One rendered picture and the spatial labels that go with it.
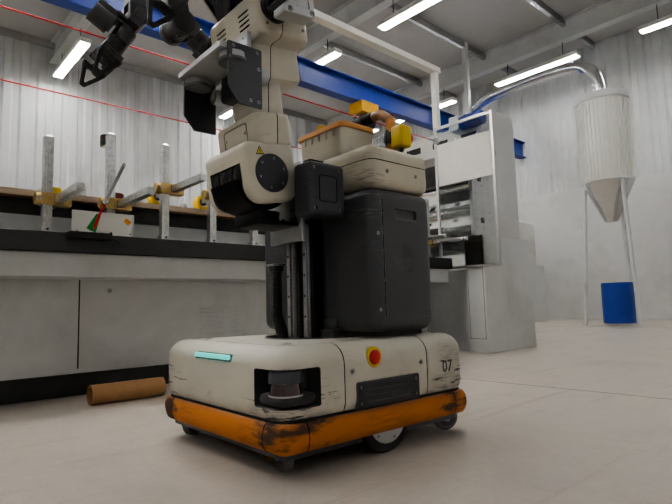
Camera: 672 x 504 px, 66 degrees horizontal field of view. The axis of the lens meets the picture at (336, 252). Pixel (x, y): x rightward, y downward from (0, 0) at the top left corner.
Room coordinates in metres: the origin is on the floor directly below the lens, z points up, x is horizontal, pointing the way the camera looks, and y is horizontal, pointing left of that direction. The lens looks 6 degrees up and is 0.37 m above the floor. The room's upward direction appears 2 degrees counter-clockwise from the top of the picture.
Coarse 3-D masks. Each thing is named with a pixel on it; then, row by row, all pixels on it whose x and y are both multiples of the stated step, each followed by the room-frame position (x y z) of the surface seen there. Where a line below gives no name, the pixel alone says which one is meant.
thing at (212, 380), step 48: (240, 336) 1.67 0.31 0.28; (384, 336) 1.46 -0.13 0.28; (432, 336) 1.50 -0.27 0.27; (192, 384) 1.44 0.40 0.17; (240, 384) 1.25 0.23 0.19; (288, 384) 1.14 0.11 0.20; (336, 384) 1.22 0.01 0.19; (384, 384) 1.32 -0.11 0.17; (432, 384) 1.45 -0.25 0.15; (240, 432) 1.24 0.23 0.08; (288, 432) 1.13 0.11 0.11; (336, 432) 1.21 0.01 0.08
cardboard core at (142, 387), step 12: (96, 384) 2.14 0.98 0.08; (108, 384) 2.16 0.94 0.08; (120, 384) 2.19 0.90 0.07; (132, 384) 2.21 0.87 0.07; (144, 384) 2.24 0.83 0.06; (156, 384) 2.28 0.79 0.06; (96, 396) 2.11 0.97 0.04; (108, 396) 2.14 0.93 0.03; (120, 396) 2.17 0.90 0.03; (132, 396) 2.21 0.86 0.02; (144, 396) 2.25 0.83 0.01
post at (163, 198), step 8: (160, 152) 2.42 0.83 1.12; (168, 152) 2.42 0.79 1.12; (160, 160) 2.42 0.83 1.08; (168, 160) 2.42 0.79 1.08; (160, 168) 2.42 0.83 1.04; (168, 168) 2.43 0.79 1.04; (160, 176) 2.42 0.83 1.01; (168, 176) 2.43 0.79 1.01; (160, 200) 2.42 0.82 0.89; (168, 200) 2.43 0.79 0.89; (160, 208) 2.42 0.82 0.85; (168, 208) 2.43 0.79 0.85; (160, 216) 2.42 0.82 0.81; (168, 216) 2.43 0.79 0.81; (160, 224) 2.42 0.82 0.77; (168, 224) 2.43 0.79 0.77; (160, 232) 2.42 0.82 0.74; (168, 232) 2.43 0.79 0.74
